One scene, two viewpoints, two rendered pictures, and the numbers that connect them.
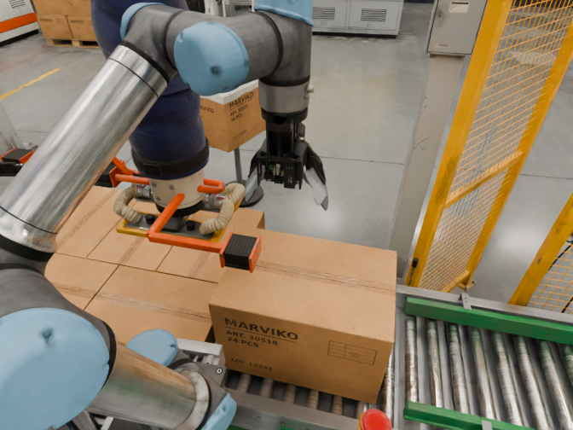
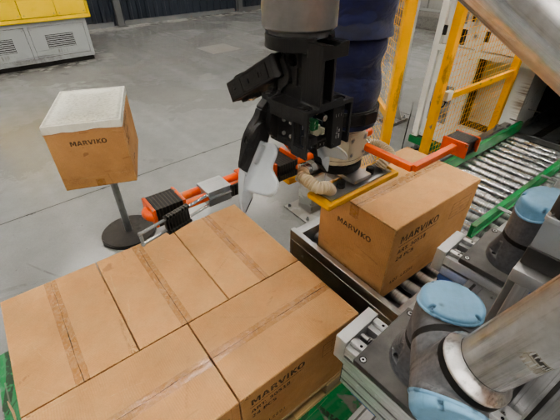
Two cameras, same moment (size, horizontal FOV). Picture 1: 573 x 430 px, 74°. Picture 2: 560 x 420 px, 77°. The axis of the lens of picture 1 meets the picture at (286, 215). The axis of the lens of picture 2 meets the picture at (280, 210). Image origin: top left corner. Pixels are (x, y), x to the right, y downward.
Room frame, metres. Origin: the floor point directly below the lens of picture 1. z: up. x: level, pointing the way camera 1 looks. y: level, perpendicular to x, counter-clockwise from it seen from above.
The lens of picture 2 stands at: (0.49, 1.31, 1.79)
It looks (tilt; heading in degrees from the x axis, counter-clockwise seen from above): 37 degrees down; 309
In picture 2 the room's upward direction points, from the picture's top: straight up
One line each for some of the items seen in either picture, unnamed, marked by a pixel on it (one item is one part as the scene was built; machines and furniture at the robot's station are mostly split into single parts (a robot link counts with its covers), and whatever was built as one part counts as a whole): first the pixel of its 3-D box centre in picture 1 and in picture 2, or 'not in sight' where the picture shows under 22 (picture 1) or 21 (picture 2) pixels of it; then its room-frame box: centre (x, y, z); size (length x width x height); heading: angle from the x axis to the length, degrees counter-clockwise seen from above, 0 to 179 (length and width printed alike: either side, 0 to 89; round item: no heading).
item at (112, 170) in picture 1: (108, 172); (277, 164); (1.07, 0.59, 1.27); 0.10 x 0.08 x 0.06; 167
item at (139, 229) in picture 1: (170, 225); (355, 180); (0.92, 0.37, 1.17); 0.34 x 0.10 x 0.05; 77
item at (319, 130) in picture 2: not in sight; (302, 92); (0.71, 0.99, 1.66); 0.09 x 0.08 x 0.12; 170
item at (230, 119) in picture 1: (232, 105); (97, 134); (2.71, 0.40, 0.82); 0.60 x 0.40 x 0.40; 146
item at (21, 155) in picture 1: (20, 159); (165, 206); (1.16, 0.93, 1.27); 0.08 x 0.07 x 0.05; 77
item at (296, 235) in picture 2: not in sight; (340, 271); (0.99, 0.24, 0.58); 0.70 x 0.03 x 0.06; 167
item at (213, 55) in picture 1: (219, 51); not in sight; (0.48, 0.08, 1.82); 0.11 x 0.11 x 0.08; 50
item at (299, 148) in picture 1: (283, 144); not in sight; (0.54, 0.00, 1.66); 0.09 x 0.08 x 0.12; 170
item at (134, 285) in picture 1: (139, 276); (184, 334); (1.44, 0.83, 0.34); 1.20 x 1.00 x 0.40; 77
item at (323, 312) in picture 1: (307, 310); (394, 216); (0.90, -0.08, 0.75); 0.60 x 0.40 x 0.40; 76
